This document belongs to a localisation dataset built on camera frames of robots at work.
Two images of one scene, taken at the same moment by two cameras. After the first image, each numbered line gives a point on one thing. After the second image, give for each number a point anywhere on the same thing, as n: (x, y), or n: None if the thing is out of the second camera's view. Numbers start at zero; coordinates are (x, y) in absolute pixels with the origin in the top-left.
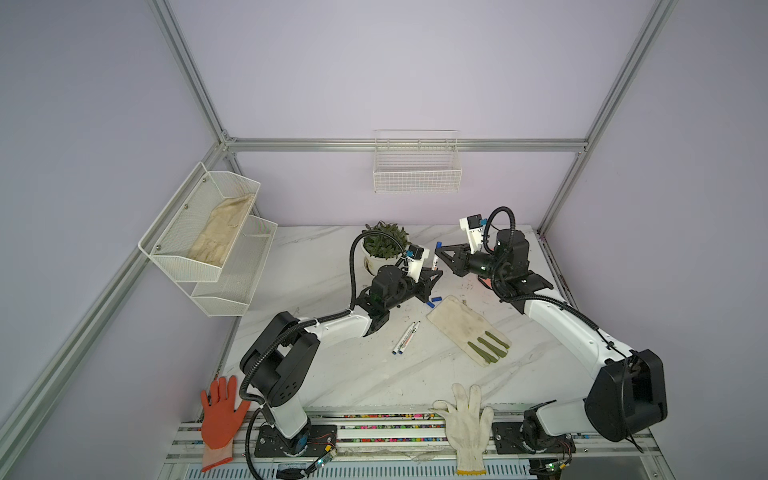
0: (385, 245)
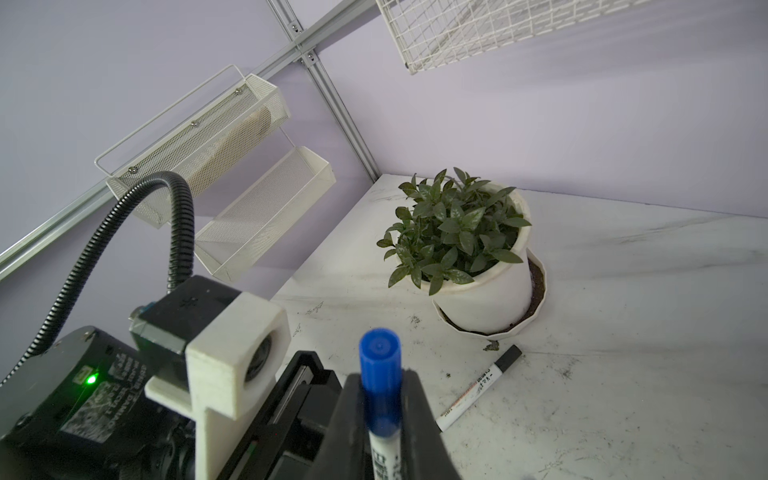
0: (461, 239)
